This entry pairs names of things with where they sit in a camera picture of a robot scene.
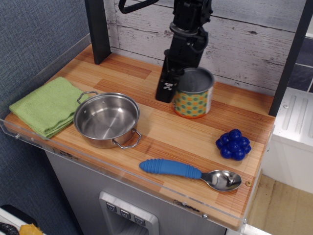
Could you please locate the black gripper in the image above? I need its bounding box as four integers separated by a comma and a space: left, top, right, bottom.
155, 0, 212, 103

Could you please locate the patterned can with grey lid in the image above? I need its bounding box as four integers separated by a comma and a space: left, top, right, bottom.
173, 67, 215, 118

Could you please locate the stainless steel pot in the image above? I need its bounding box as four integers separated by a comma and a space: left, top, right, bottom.
73, 91, 142, 149

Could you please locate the blue toy berry cluster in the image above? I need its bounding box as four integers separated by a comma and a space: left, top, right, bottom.
215, 129, 252, 161

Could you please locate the green folded cloth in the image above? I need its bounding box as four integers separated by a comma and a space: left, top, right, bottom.
9, 77, 89, 138

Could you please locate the grey cabinet with dispenser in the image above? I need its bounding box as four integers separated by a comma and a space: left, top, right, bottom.
47, 152, 226, 235

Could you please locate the white toy sink unit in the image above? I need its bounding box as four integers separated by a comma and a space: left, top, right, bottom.
261, 88, 313, 193

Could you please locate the yellow object bottom left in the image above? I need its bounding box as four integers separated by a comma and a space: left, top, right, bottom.
19, 224, 44, 235

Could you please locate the left black post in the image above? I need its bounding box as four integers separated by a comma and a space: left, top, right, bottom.
85, 0, 111, 65

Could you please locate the black post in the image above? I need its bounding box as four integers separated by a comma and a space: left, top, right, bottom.
85, 0, 111, 65
268, 0, 313, 117

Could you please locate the blue handled metal spoon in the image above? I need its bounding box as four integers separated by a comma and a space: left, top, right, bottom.
139, 159, 242, 192

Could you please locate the right black post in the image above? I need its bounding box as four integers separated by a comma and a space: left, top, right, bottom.
268, 0, 313, 117

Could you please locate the black cable bottom left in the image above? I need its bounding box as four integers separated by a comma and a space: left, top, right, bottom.
0, 222, 19, 235

